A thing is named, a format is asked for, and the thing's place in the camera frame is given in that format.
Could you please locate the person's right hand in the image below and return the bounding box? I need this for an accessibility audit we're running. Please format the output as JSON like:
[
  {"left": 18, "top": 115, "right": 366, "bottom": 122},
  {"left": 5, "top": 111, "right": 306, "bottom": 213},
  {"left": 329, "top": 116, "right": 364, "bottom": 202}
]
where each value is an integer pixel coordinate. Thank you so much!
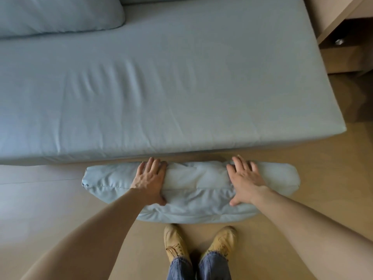
[{"left": 226, "top": 155, "right": 270, "bottom": 207}]

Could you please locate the person's left hand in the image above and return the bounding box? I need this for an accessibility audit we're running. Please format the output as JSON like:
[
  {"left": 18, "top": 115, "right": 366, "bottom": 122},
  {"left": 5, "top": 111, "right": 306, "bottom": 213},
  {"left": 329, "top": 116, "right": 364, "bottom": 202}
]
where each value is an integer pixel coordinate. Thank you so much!
[{"left": 130, "top": 157, "right": 169, "bottom": 206}]

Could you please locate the light blue pillow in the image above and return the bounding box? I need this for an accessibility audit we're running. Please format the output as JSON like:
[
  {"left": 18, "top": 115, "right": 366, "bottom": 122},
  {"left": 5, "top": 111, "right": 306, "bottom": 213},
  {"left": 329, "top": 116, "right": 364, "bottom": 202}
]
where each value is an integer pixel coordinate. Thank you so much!
[
  {"left": 0, "top": 0, "right": 126, "bottom": 38},
  {"left": 81, "top": 160, "right": 301, "bottom": 224}
]

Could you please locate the person's right forearm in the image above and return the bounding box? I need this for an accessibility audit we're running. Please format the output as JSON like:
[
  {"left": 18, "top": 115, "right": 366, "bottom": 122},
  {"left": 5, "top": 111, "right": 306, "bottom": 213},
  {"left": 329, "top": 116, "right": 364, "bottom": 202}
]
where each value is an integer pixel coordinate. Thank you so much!
[{"left": 251, "top": 186, "right": 373, "bottom": 280}]

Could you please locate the person's left forearm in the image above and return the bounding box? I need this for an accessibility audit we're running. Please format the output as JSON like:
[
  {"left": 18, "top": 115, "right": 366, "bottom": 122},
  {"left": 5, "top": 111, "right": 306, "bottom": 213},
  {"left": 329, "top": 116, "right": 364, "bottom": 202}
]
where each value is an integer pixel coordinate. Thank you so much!
[{"left": 20, "top": 188, "right": 160, "bottom": 280}]

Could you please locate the person's right tan shoe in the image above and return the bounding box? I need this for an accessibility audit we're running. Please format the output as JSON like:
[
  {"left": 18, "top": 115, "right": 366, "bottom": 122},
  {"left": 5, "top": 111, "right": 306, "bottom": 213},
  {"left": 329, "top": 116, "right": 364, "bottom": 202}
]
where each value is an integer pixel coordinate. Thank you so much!
[{"left": 200, "top": 226, "right": 237, "bottom": 260}]

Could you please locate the person's tan shoe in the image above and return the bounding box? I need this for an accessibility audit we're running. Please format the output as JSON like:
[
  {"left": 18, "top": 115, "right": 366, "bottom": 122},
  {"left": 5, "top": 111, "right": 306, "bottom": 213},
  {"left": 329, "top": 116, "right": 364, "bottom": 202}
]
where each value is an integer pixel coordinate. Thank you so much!
[
  {"left": 163, "top": 223, "right": 192, "bottom": 265},
  {"left": 200, "top": 226, "right": 237, "bottom": 260}
]

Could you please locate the person's left tan shoe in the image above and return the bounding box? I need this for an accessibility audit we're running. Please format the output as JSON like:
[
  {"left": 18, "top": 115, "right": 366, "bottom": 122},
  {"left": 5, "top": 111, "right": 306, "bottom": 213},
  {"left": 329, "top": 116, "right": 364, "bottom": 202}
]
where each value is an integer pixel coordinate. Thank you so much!
[{"left": 163, "top": 223, "right": 192, "bottom": 265}]

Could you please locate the person's right jeans leg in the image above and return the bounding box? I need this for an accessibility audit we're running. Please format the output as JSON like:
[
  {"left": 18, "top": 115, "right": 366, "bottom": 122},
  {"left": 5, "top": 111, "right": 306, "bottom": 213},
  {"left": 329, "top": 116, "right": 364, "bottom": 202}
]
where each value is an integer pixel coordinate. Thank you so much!
[{"left": 198, "top": 251, "right": 232, "bottom": 280}]

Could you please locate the person's jeans leg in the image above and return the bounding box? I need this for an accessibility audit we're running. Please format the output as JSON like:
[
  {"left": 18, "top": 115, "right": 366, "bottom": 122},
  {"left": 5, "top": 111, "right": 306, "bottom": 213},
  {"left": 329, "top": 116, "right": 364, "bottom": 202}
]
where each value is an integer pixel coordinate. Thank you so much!
[
  {"left": 168, "top": 255, "right": 195, "bottom": 280},
  {"left": 198, "top": 251, "right": 232, "bottom": 280}
]

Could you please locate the person's left jeans leg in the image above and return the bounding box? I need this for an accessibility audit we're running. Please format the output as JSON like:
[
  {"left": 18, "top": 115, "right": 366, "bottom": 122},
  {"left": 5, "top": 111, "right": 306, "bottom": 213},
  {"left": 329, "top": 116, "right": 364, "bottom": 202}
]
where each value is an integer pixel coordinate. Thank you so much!
[{"left": 168, "top": 255, "right": 195, "bottom": 280}]

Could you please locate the bed with light blue sheet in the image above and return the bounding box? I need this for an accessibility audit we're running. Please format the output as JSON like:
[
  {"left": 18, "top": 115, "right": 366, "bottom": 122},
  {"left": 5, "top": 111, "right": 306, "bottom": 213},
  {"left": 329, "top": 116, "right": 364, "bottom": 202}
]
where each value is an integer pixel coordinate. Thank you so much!
[{"left": 0, "top": 0, "right": 347, "bottom": 166}]

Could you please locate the wooden nightstand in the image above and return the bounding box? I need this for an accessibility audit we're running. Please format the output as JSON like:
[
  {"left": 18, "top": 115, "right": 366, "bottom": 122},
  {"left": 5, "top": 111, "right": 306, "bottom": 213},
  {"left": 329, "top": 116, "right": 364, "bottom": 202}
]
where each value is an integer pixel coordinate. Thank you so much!
[{"left": 302, "top": 0, "right": 373, "bottom": 75}]

